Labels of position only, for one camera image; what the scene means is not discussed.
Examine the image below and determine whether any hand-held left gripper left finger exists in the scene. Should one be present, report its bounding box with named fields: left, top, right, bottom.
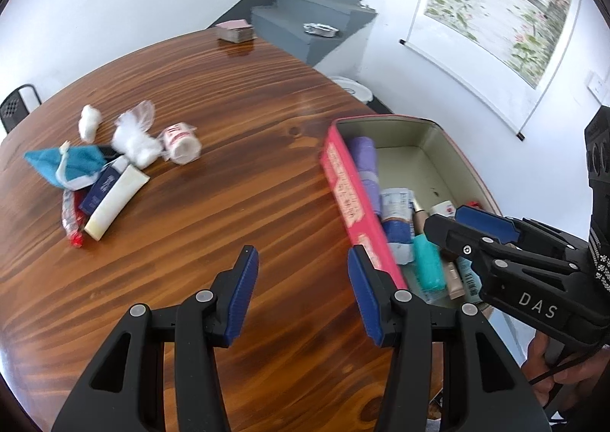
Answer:
left=50, top=245, right=260, bottom=432

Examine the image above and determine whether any grey staircase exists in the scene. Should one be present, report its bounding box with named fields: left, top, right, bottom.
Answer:
left=207, top=0, right=377, bottom=66

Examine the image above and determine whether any light teal carton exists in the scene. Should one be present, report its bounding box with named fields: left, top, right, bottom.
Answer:
left=457, top=258, right=483, bottom=302

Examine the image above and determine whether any pink tin box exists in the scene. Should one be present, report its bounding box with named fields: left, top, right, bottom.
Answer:
left=318, top=114, right=503, bottom=311

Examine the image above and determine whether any blue white plastic packet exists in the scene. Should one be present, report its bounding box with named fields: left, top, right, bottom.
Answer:
left=380, top=187, right=415, bottom=266

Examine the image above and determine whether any brown glass bottle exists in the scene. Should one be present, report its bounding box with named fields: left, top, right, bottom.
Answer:
left=411, top=198, right=430, bottom=238

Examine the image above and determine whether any clear bag of cotton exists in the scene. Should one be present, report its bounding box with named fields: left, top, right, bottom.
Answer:
left=111, top=100, right=165, bottom=170

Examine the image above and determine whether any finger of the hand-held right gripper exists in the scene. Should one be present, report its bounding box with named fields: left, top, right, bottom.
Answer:
left=423, top=214, right=573, bottom=299
left=455, top=205, right=592, bottom=266

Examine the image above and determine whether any white gauze roll red print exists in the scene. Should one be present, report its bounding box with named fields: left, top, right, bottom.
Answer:
left=162, top=122, right=202, bottom=165

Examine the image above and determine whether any stack of cards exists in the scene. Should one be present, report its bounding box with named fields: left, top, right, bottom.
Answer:
left=215, top=19, right=255, bottom=43

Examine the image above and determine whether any white cotton ball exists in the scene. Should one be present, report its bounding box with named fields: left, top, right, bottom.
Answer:
left=79, top=104, right=102, bottom=143

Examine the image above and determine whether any beige cosmetic tube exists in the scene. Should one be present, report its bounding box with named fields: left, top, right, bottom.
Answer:
left=444, top=261, right=465, bottom=300

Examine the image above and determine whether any navy blue small box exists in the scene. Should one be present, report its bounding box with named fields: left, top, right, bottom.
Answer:
left=77, top=156, right=129, bottom=216

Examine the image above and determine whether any white wall socket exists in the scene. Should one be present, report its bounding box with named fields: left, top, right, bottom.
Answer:
left=588, top=71, right=610, bottom=102

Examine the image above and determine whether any clear red plastic packet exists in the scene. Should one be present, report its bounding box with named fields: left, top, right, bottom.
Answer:
left=61, top=188, right=89, bottom=248

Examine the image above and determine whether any round wooden desktop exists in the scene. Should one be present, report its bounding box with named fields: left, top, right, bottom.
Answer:
left=0, top=27, right=501, bottom=432

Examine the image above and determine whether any foil tray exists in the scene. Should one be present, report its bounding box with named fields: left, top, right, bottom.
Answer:
left=303, top=22, right=340, bottom=37

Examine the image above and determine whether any black metal chair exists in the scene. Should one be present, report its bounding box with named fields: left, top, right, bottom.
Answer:
left=0, top=84, right=43, bottom=135

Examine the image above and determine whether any teal bottle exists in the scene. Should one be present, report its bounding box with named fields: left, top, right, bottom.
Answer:
left=412, top=234, right=446, bottom=292

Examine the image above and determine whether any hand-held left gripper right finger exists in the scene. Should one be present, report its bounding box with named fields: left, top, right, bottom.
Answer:
left=347, top=244, right=549, bottom=432

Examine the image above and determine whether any white cream tube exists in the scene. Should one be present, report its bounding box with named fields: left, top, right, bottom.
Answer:
left=84, top=164, right=150, bottom=241

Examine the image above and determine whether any purple trash bag roll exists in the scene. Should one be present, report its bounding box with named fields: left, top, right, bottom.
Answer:
left=352, top=137, right=382, bottom=218

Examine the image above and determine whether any person's right hand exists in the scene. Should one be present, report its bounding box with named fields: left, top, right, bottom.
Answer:
left=522, top=332, right=610, bottom=423

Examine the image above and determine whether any blue drawstring pouch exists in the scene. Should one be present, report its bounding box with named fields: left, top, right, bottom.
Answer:
left=24, top=141, right=106, bottom=190

